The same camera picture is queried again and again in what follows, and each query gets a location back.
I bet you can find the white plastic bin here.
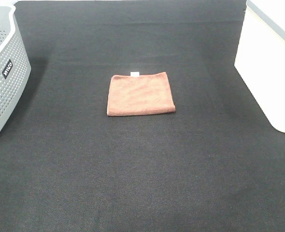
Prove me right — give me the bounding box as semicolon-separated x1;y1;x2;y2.
234;0;285;133

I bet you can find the orange-brown towel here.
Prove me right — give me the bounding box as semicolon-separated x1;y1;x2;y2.
107;72;176;116

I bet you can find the grey perforated laundry basket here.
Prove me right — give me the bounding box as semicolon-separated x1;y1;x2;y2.
0;4;31;131

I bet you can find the black fabric table mat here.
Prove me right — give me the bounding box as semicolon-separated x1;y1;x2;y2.
0;0;285;232

